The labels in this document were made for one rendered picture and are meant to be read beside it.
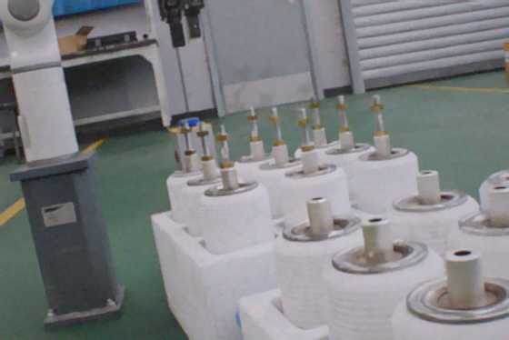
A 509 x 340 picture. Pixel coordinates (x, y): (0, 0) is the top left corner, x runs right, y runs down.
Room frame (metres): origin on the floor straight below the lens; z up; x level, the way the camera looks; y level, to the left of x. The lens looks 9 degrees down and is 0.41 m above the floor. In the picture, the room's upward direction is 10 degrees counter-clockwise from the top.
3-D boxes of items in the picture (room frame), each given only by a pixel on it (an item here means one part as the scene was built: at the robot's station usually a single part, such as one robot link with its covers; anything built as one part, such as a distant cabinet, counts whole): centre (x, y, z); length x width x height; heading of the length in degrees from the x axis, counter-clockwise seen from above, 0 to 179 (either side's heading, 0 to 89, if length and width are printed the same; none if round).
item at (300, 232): (0.61, -0.05, 0.25); 0.08 x 0.08 x 0.01
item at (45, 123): (1.23, 0.37, 0.39); 0.09 x 0.09 x 0.17; 5
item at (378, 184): (0.97, -0.19, 0.16); 0.10 x 0.10 x 0.18
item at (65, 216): (1.23, 0.37, 0.15); 0.15 x 0.15 x 0.30; 5
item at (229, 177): (0.90, 0.04, 0.26); 0.02 x 0.02 x 0.03
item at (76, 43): (5.75, 1.41, 0.87); 0.40 x 0.30 x 0.23; 81
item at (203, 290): (1.05, -0.04, 0.09); 0.39 x 0.39 x 0.18; 17
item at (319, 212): (0.61, -0.05, 0.26); 0.02 x 0.02 x 0.03
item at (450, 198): (0.64, -0.16, 0.25); 0.08 x 0.08 x 0.01
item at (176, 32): (1.04, 0.09, 0.48); 0.02 x 0.01 x 0.04; 116
